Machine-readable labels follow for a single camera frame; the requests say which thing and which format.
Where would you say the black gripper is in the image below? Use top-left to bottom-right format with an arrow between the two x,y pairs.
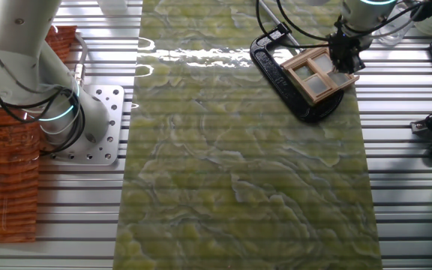
327,29 -> 368,75

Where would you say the wooden sliding window sash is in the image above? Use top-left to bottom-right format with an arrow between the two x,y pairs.
301,67 -> 356,103

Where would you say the black C-clamp with steel screw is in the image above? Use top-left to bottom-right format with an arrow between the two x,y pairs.
248,0 -> 347,124

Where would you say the wooden model window frame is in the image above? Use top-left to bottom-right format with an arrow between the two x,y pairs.
280,46 -> 360,106

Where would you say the glossy brown wood-grain board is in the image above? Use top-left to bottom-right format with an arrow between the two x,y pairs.
0,25 -> 78,244

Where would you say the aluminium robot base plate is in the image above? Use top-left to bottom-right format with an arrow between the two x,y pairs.
49,84 -> 126,166

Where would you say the green marble pattern mat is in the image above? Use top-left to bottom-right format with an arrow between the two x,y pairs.
112,0 -> 384,270

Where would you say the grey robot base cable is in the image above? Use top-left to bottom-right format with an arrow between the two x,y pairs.
73,32 -> 89,87

